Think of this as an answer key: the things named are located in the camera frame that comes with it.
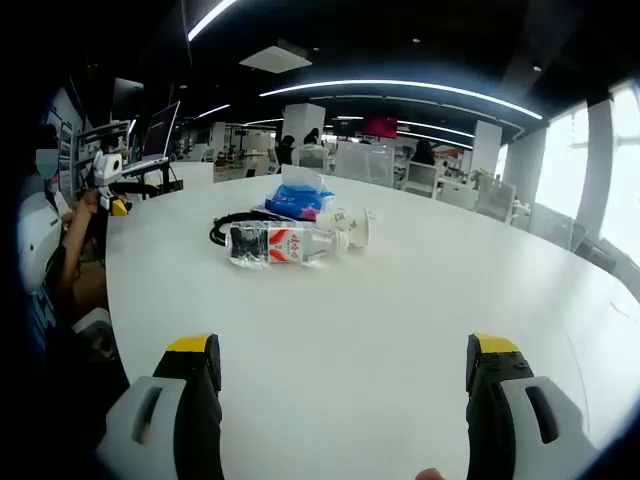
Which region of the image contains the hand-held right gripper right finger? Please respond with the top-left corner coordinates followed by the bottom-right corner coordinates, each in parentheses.
top-left (464, 332), bottom-right (600, 480)

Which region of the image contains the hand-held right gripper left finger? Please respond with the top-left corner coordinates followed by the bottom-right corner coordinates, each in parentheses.
top-left (95, 332), bottom-right (225, 480)

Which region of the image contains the black cable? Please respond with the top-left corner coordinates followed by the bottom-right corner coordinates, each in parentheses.
top-left (209, 212), bottom-right (266, 249)

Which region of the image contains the blue tissue packet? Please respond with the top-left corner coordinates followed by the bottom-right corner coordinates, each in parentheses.
top-left (249, 201), bottom-right (321, 224)

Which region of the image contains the clear plastic water bottle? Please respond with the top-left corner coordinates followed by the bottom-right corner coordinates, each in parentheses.
top-left (224, 222), bottom-right (350, 270)

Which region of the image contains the blue tissue pack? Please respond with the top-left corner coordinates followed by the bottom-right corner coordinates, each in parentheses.
top-left (263, 163), bottom-right (337, 221)

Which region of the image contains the white paper cup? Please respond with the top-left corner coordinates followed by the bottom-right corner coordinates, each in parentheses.
top-left (315, 207), bottom-right (374, 254)

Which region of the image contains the white desk shelf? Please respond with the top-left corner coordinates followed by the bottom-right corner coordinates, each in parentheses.
top-left (73, 119), bottom-right (137, 196)

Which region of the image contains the silver laptop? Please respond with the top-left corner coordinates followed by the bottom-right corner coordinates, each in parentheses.
top-left (130, 101), bottom-right (182, 176)

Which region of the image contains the black monitor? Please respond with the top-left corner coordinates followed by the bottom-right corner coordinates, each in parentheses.
top-left (110, 78), bottom-right (145, 122)

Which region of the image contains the white side table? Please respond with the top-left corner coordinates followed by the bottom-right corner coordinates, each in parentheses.
top-left (167, 160), bottom-right (216, 194)

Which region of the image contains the white chest-worn device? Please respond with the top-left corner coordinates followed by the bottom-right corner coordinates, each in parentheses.
top-left (18, 192), bottom-right (66, 296)

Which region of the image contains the person's dark clothed torso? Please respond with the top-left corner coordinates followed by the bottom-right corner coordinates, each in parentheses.
top-left (19, 239), bottom-right (131, 451)

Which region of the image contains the curved ceiling light strip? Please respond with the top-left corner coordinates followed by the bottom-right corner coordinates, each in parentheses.
top-left (187, 0), bottom-right (239, 42)

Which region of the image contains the white office chair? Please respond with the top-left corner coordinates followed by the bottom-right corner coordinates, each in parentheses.
top-left (297, 146), bottom-right (331, 170)
top-left (403, 160), bottom-right (441, 199)
top-left (473, 177), bottom-right (518, 222)

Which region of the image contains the white ceiling panel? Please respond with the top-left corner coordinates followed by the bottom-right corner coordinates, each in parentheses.
top-left (238, 44), bottom-right (314, 74)

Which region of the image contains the bright window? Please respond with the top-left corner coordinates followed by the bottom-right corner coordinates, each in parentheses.
top-left (535, 106), bottom-right (591, 220)
top-left (598, 82), bottom-right (640, 251)

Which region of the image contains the white mesh chair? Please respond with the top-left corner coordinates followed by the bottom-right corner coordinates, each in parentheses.
top-left (335, 142), bottom-right (397, 189)

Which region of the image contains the long curved ceiling light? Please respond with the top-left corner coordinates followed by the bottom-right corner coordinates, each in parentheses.
top-left (258, 78), bottom-right (545, 121)

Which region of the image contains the wall poster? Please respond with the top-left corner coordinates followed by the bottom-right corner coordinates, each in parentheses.
top-left (44, 88), bottom-right (86, 194)

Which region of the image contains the red wall screen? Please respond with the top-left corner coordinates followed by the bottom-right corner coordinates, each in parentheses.
top-left (363, 115), bottom-right (400, 138)

